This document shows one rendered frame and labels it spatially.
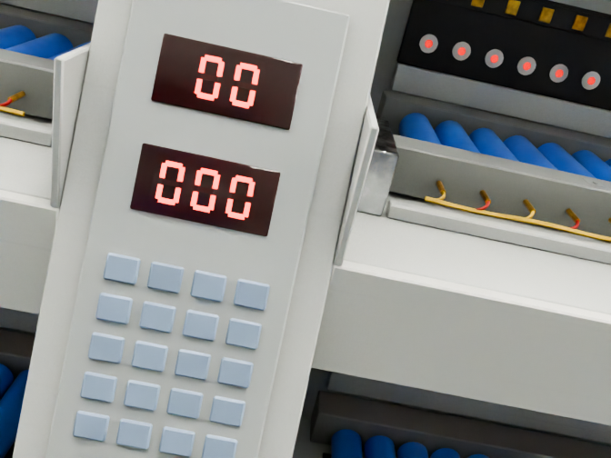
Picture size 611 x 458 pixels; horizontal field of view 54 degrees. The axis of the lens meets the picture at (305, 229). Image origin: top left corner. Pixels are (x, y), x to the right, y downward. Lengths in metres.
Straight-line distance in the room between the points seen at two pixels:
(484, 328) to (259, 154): 0.10
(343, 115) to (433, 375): 0.10
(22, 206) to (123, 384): 0.07
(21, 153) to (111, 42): 0.07
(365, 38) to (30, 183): 0.13
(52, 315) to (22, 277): 0.02
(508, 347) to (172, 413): 0.12
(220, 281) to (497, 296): 0.10
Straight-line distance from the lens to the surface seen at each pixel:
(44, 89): 0.29
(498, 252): 0.26
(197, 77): 0.20
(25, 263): 0.23
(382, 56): 0.42
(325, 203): 0.21
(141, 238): 0.21
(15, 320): 0.41
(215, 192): 0.20
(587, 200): 0.30
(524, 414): 0.42
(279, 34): 0.21
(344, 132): 0.21
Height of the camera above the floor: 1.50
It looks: 3 degrees down
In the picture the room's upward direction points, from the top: 12 degrees clockwise
